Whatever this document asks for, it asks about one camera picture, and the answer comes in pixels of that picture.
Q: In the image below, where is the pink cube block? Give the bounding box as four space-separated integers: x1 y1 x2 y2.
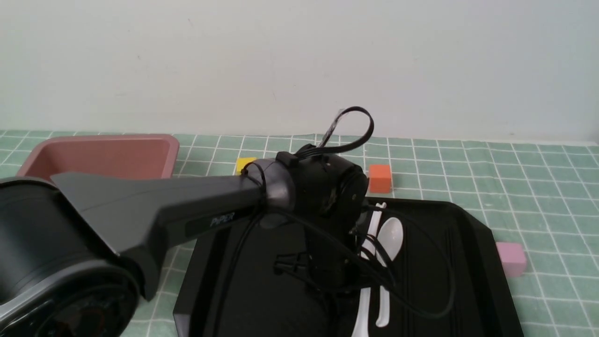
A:
496 242 528 278

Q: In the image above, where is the white ceramic soup spoon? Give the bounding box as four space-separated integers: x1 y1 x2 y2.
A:
362 202 387 256
351 288 372 337
376 217 404 328

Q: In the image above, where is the green checkered tablecloth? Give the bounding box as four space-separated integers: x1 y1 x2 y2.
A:
0 129 599 337

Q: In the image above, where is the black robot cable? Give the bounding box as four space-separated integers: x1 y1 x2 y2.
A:
220 106 457 337

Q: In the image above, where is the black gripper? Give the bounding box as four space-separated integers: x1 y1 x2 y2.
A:
273 220 375 296

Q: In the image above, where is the black plastic tray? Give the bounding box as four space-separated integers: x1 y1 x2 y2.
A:
173 197 523 337

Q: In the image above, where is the yellow cube block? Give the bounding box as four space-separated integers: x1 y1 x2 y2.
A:
235 157 257 175

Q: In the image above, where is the orange cube block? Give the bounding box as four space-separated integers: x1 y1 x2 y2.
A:
368 164 392 194

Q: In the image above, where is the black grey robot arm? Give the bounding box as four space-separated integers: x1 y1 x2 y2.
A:
1 152 368 337

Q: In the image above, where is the pink plastic bin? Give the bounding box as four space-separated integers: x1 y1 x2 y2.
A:
16 134 180 181

